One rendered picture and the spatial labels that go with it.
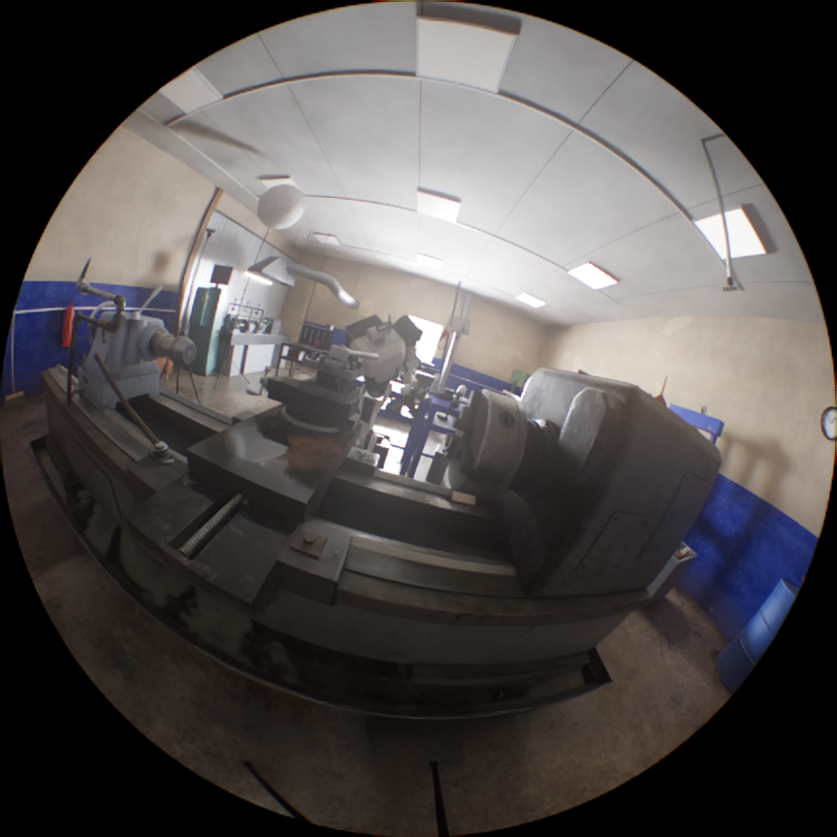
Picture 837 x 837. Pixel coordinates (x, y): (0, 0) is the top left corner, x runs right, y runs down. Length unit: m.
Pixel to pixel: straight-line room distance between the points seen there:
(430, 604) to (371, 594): 0.11
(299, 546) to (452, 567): 0.33
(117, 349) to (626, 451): 1.34
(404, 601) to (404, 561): 0.11
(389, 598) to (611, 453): 0.48
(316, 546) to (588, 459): 0.50
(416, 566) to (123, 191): 4.96
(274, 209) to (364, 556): 4.27
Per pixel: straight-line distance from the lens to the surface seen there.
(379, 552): 0.59
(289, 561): 0.48
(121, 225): 4.78
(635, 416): 0.52
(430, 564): 0.61
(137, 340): 1.04
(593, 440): 0.48
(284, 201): 4.36
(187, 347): 0.87
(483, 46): 2.30
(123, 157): 4.88
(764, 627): 3.06
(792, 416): 3.85
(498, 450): 0.52
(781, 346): 4.17
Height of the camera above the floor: 1.24
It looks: 14 degrees down
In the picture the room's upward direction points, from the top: 18 degrees clockwise
